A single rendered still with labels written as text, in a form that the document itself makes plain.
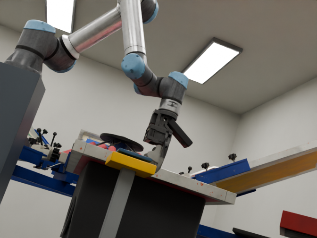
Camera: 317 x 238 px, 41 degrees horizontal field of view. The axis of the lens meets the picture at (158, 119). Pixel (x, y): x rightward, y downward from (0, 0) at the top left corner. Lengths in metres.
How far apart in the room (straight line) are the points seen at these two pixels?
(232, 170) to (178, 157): 4.08
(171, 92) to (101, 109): 4.86
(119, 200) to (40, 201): 4.93
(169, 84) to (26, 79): 0.52
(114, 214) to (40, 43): 0.80
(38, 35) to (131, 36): 0.41
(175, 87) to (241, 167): 0.99
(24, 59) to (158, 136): 0.59
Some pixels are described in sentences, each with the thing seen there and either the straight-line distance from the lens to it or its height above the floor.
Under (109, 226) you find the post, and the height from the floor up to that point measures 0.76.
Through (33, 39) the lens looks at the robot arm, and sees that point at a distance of 1.72.
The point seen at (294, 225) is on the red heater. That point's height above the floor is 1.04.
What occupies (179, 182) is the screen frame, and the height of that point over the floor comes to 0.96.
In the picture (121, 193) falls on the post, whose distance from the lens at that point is 1.21.
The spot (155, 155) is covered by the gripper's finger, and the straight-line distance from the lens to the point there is 1.42.
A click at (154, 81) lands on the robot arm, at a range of 1.50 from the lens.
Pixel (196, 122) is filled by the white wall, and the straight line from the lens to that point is 6.60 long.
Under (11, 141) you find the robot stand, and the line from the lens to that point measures 1.58.
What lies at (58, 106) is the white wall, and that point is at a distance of 6.28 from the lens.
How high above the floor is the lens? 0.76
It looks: 16 degrees up
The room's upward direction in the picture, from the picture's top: 17 degrees clockwise
